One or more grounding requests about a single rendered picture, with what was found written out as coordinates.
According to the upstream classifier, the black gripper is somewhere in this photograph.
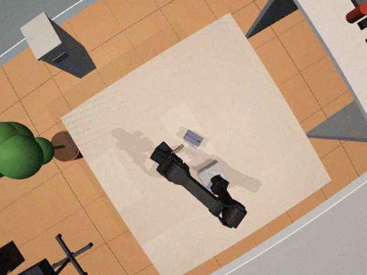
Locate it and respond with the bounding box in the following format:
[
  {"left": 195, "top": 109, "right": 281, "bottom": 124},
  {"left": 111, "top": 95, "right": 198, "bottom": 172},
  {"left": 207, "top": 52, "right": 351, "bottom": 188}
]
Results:
[{"left": 158, "top": 142, "right": 189, "bottom": 170}]

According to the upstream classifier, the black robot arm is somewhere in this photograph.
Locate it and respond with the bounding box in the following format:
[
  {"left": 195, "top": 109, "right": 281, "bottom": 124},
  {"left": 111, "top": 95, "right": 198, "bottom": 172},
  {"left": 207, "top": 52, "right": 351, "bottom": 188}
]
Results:
[{"left": 150, "top": 147, "right": 247, "bottom": 229}]

